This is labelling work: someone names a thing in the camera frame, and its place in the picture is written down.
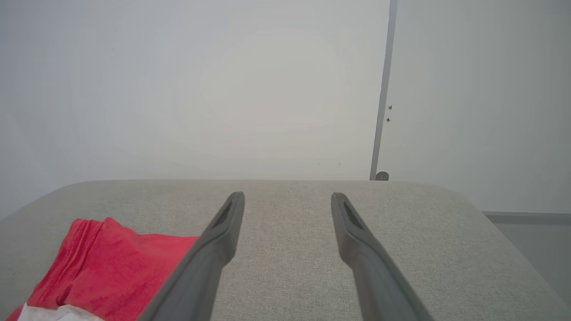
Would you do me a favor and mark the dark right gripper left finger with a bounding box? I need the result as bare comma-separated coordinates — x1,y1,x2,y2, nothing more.
137,191,246,321

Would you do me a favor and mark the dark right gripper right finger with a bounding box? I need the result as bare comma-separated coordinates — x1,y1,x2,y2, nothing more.
331,192,434,321

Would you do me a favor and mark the red and white jersey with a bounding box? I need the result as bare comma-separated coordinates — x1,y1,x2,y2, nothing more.
5,217,199,321

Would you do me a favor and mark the grey baseboard strip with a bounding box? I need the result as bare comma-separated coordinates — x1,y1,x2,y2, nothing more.
482,211,571,226

